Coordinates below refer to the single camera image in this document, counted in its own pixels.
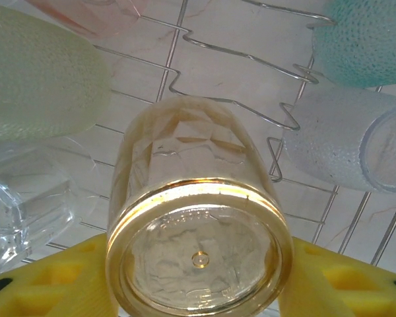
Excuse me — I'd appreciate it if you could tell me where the frosted white textured cup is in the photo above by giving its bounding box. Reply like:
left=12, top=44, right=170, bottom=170
left=283, top=87, right=396, bottom=194

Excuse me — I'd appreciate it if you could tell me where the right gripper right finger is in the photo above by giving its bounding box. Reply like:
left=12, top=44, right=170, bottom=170
left=279, top=237, right=396, bottom=317

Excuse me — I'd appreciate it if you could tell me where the teal textured plastic cup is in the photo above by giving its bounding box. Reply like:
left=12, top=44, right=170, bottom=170
left=312, top=0, right=396, bottom=88

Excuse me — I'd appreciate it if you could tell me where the amber faceted glass cup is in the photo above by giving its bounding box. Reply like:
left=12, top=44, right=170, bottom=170
left=105, top=96, right=294, bottom=317

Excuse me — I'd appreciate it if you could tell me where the metal wire dish rack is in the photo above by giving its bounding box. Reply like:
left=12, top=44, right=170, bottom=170
left=0, top=0, right=396, bottom=275

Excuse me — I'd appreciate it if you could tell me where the clear faceted plastic cup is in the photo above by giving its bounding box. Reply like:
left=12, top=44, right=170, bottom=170
left=0, top=141, right=96, bottom=278

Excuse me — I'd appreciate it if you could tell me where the pink plastic cup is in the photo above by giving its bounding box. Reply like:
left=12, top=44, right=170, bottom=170
left=26, top=0, right=149, bottom=40

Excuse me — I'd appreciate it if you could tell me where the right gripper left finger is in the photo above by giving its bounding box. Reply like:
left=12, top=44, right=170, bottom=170
left=0, top=232, right=119, bottom=317

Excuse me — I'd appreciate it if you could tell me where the pale green textured cup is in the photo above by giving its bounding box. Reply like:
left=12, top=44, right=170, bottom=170
left=0, top=3, right=113, bottom=143

